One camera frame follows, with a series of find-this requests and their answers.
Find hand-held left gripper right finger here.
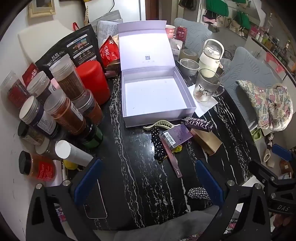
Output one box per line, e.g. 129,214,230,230
196,159,271,241

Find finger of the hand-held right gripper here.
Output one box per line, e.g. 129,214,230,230
248,159,278,189
272,143,296,163

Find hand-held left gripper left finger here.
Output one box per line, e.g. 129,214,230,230
26,158,109,241

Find black white checkered scrunchie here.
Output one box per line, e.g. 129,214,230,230
187,186,210,200

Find slim mauve pen box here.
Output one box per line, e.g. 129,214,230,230
162,140,185,178

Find gold cardboard box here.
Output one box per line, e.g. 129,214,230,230
190,128,223,156

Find purple cosmetic box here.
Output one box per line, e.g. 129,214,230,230
159,123,193,149

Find black polka dot scrunchie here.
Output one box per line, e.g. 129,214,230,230
151,127,169,161

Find white gift box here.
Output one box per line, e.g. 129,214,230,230
117,20,197,128

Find beige slipper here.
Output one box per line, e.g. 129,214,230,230
264,148,276,168

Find black smartphone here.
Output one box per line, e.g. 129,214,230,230
82,178,108,219

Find white power bank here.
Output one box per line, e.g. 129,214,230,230
45,160,67,187

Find white plastic tube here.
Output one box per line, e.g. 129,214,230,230
55,140,94,167

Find dark green jar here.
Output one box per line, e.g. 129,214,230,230
80,123,104,149

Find black lid red label jar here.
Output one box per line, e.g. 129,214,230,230
18,151,57,182

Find floral cloth bag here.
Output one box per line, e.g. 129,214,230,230
236,80,294,131

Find black cosmetic box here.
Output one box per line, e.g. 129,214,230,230
180,116,214,132

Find clear jar orange-brown powder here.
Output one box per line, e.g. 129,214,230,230
44,89,86,135

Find clear jar red-brown powder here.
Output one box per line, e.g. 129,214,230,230
74,89,104,126

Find clear jar nut contents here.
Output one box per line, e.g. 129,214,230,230
17,122,47,147

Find white paper napkin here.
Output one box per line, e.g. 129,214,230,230
187,85,219,118

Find beige hair claw clip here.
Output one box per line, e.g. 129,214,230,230
143,119,178,132

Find white lid purple label jar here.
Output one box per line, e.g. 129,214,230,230
19,96,58,137

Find grey chair cushion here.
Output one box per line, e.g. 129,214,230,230
174,17,213,54
221,47,281,124

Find glass mug with cartoon print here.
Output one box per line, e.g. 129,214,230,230
193,68,226,104

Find red cylindrical canister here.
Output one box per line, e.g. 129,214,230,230
76,61,110,106

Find tall clear jar brown powder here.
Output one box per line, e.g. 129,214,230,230
49,54,88,100

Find clear jar dark contents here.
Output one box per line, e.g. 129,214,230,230
26,71,53,105

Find row of bottles on shelf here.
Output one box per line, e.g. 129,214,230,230
248,23,296,77

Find clear jar red contents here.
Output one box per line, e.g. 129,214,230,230
0,71,30,109

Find metal strainer bowl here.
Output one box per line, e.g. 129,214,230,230
179,59,200,76

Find white portable kettle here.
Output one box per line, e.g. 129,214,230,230
198,39,225,77

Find small red packet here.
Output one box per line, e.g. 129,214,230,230
22,63,39,87

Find brown tape roll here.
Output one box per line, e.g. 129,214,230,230
179,49,198,63

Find red snack bag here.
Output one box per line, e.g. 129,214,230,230
99,36,121,69

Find green tote bag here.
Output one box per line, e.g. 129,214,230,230
236,11,251,29
206,0,229,16

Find black foil food bag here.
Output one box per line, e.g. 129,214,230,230
35,24,104,77

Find white foam board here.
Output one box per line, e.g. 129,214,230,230
18,20,72,68

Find printed paper sheet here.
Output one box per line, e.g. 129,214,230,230
96,20,119,47

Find red drink can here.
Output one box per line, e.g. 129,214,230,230
176,25,188,41

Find red white paper cup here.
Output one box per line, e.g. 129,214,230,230
165,25,177,40

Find picture frame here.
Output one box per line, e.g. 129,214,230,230
28,0,56,18

